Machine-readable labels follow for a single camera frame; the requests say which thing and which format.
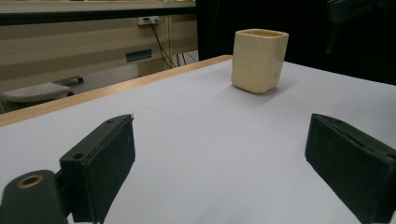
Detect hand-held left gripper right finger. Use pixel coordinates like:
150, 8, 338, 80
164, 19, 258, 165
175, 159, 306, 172
304, 113, 396, 224

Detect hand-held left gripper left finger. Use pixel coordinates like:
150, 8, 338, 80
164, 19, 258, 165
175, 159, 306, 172
59, 113, 136, 224

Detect beige square cup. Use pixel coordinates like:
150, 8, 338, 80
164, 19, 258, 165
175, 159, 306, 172
230, 28, 290, 95

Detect black curtain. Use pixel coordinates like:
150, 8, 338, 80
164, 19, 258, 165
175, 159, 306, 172
195, 0, 396, 87

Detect black chair base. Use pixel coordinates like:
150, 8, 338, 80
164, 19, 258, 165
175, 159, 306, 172
57, 76, 85, 87

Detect grey perforated footrest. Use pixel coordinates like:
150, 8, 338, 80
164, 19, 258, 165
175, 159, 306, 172
0, 81, 75, 108

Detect light wooden desk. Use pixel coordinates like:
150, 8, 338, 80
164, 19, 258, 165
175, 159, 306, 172
0, 0, 199, 94

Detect black horizontal bar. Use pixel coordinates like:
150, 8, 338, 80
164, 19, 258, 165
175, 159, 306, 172
0, 7, 198, 27

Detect white power strip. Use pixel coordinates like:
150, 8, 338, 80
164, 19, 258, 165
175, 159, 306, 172
136, 15, 162, 27

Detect black hanging cables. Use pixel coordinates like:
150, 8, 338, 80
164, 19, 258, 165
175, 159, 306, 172
143, 18, 198, 70

